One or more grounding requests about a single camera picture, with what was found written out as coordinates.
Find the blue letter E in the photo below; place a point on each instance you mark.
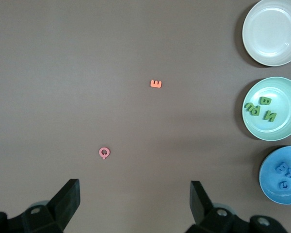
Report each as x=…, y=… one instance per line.
x=280, y=168

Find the beige plate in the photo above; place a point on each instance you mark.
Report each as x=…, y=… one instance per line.
x=269, y=29

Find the green plate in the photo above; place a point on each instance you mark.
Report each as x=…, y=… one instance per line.
x=281, y=131

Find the blue plate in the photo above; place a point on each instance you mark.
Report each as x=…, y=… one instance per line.
x=274, y=179

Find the green letter U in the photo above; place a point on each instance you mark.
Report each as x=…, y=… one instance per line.
x=247, y=105

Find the brown table cover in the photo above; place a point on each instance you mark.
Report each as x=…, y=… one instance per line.
x=111, y=60

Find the green letter N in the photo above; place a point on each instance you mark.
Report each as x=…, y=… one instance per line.
x=269, y=116

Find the green letter B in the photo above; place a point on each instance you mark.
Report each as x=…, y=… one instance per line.
x=265, y=101

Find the pink letter O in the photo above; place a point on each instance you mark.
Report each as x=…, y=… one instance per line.
x=103, y=153

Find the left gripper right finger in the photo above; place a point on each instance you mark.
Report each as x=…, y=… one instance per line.
x=208, y=213

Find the blue letter G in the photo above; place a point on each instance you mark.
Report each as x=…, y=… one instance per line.
x=284, y=185

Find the green letter P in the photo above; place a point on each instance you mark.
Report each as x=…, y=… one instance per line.
x=255, y=110

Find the orange letter E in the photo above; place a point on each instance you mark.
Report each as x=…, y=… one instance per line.
x=156, y=84

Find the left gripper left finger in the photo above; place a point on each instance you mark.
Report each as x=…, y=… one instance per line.
x=60, y=208

